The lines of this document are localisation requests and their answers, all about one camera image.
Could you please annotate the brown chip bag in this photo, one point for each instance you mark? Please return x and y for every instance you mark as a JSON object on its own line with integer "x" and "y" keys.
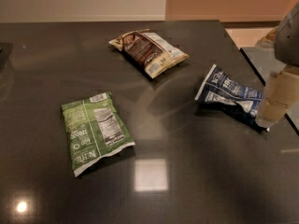
{"x": 151, "y": 52}

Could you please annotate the blue chip bag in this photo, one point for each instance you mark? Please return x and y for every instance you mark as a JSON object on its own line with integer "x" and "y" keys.
{"x": 236, "y": 100}

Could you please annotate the green chip bag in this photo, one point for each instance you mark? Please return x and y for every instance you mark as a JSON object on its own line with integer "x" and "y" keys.
{"x": 94, "y": 131}

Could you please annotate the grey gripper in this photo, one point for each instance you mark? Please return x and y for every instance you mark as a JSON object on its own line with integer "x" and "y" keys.
{"x": 288, "y": 42}

